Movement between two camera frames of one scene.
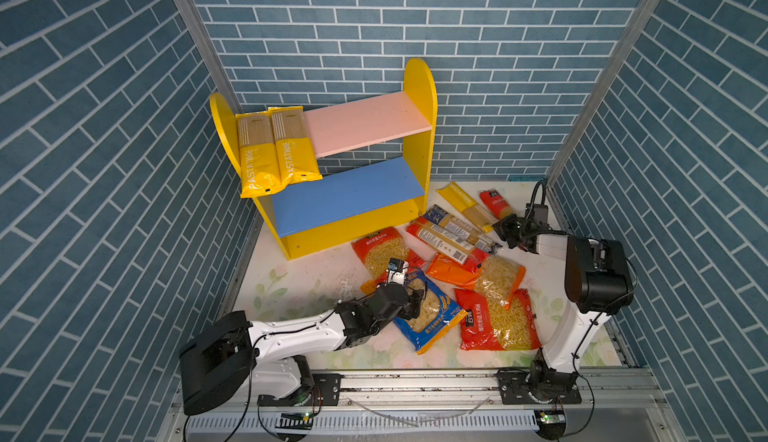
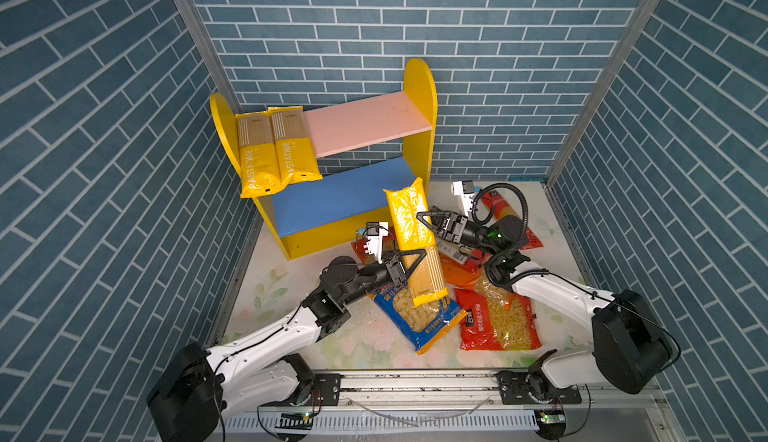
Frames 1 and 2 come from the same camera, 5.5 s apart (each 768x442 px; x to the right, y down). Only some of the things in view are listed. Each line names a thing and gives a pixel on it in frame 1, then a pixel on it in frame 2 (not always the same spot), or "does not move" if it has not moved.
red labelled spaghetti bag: x=452 y=246 does not move
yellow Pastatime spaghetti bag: x=257 y=153 does not move
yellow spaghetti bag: x=464 y=204 -> x=427 y=281
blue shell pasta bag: x=437 y=313 does not move
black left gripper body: x=410 y=310 -> x=392 y=273
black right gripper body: x=511 y=232 -> x=468 y=234
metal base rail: x=622 y=402 does not move
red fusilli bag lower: x=486 y=325 does not move
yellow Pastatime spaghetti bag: x=297 y=157 does not move
